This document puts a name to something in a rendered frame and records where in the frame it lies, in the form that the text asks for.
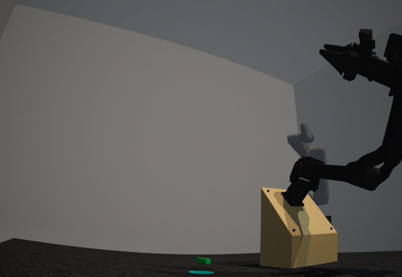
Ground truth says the green rectangular post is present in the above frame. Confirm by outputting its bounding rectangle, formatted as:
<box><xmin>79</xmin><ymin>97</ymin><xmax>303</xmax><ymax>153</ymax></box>
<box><xmin>196</xmin><ymin>258</ymin><xmax>210</xmax><ymax>264</ymax></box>

